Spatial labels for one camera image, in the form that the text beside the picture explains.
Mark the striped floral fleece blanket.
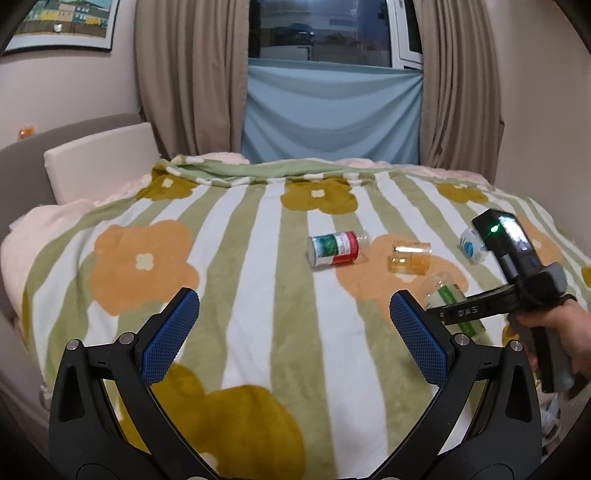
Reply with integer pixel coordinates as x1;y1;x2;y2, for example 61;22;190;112
19;156;590;479

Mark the framed colourful wall picture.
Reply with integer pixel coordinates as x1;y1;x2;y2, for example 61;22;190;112
5;0;119;54

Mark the clear cup red green label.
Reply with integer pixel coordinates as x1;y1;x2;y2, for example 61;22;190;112
307;230;372;269

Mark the white cushion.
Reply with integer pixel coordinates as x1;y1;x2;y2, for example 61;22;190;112
43;122;160;204

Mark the beige curtain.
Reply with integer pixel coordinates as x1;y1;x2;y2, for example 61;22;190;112
414;1;504;182
134;1;249;158

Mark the right beige curtain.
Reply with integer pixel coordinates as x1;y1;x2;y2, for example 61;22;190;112
414;1;504;182

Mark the clear cup orange label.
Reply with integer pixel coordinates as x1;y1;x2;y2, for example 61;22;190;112
388;240;432;275

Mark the dark window white frame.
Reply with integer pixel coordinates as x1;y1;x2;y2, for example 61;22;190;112
249;0;423;70

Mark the small orange object on backrest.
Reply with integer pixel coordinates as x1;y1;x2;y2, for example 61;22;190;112
18;126;36;140

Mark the white cup blue label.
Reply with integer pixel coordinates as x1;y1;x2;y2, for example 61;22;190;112
459;228;488;264

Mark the left beige curtain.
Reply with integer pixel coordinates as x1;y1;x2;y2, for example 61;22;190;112
134;1;249;158

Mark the light blue hanging cloth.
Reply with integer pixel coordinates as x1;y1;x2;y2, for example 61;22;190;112
240;59;423;165

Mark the clear cup green white label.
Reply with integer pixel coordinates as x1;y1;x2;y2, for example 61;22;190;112
418;272;486;340

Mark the bare right hand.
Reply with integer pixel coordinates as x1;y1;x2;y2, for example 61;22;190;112
516;299;591;380

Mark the grey sofa backrest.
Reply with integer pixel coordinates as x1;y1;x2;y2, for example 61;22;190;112
1;113;142;240

